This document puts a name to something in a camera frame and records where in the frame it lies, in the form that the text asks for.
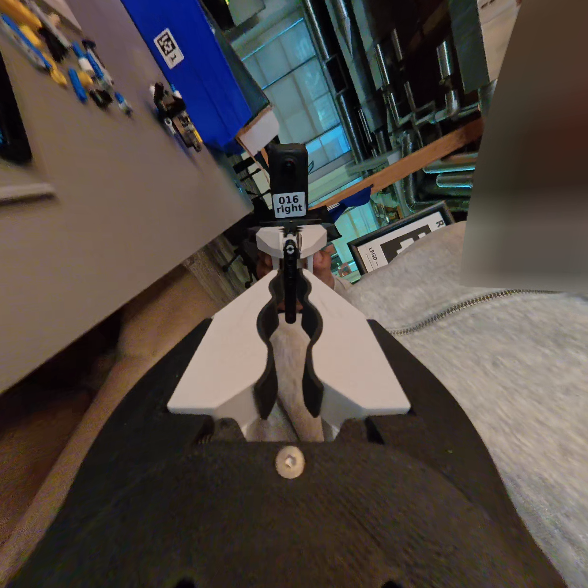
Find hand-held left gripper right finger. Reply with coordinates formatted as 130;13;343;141
298;270;412;438

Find short grey lego beam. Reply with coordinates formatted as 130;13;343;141
0;16;52;72

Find blue plastic bin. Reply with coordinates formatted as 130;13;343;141
120;0;273;156

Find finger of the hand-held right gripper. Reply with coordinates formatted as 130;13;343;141
293;226;330;256
254;226;290;256

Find yellow lego frame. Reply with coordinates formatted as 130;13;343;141
5;0;44;26

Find wooden ceiling beam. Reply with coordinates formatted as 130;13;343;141
322;117;484;209

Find person's grey hoodie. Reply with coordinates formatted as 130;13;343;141
248;220;588;588

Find long blue lego pin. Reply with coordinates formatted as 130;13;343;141
68;68;89;104

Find person's right hand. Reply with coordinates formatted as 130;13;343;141
255;246;339;288

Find black lego axle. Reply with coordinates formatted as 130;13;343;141
282;241;300;323

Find grey ridged lego piece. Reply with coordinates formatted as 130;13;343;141
0;181;58;206

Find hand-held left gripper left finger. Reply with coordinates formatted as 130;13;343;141
166;270;283;438

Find blue cloth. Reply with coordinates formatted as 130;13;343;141
330;185;374;222

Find metal duct pipes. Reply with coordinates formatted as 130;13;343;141
393;39;483;217

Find blue grey lego connector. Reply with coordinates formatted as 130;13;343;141
83;41;113;90

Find framed marker poster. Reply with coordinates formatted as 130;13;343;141
347;201;456;276

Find white board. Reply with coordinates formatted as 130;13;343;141
236;105;281;158

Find black lego assembly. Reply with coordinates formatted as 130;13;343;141
151;82;204;153

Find black tray with gears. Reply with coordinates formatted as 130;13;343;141
0;51;34;167

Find black office chair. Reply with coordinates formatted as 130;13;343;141
220;227;260;288

